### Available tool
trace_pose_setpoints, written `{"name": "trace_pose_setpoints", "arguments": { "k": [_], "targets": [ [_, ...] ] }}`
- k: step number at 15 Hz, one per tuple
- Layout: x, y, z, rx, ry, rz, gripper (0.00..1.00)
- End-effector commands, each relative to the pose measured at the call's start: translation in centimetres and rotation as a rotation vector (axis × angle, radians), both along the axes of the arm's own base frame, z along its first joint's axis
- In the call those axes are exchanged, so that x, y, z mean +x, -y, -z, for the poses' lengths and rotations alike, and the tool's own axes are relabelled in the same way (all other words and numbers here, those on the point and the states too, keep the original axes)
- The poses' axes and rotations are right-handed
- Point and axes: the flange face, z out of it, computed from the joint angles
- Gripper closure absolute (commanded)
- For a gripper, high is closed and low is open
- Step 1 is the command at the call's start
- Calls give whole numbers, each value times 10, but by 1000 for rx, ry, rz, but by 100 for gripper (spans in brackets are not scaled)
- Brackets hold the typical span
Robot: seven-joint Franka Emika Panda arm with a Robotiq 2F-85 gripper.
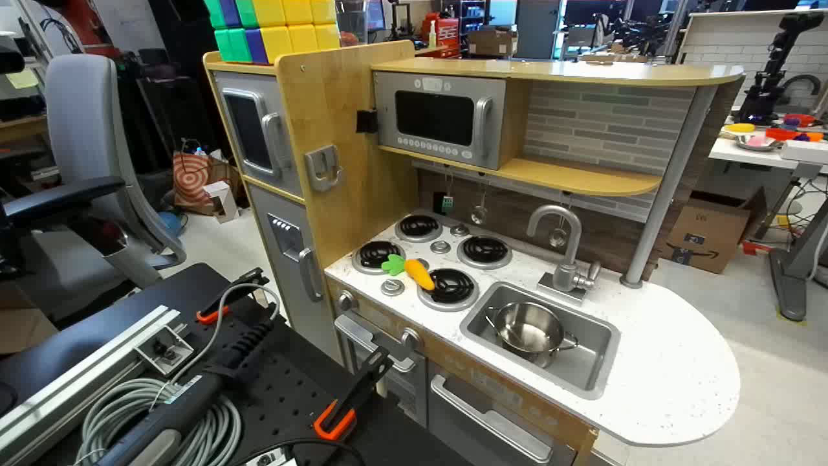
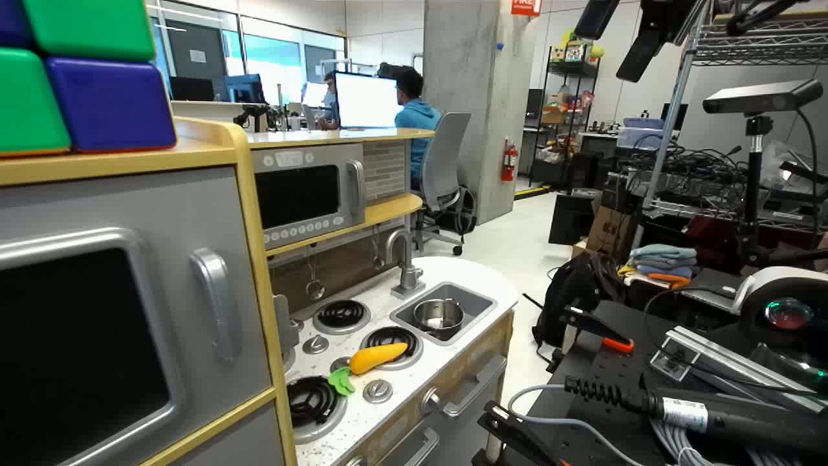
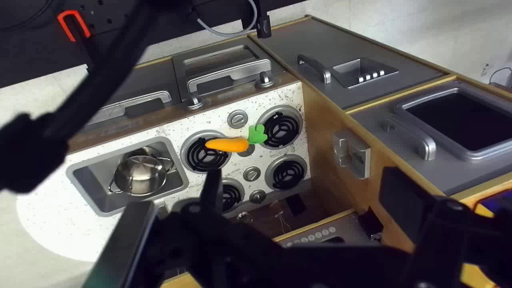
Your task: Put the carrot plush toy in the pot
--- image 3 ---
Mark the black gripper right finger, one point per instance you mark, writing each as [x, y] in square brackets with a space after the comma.
[446, 233]

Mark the white toy kitchen stove counter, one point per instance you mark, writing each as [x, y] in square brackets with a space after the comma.
[72, 212]

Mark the orange carrot plush toy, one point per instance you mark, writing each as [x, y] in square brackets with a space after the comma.
[256, 134]

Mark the orange clamp handle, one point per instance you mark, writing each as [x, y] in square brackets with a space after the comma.
[73, 24]

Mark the grey toy oven cabinet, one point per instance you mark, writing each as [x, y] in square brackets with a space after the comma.
[456, 134]

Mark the small steel pot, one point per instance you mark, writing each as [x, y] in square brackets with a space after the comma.
[139, 174]

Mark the grey toy microwave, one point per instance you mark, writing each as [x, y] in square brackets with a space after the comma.
[344, 65]

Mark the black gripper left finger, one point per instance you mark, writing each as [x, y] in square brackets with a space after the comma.
[147, 248]

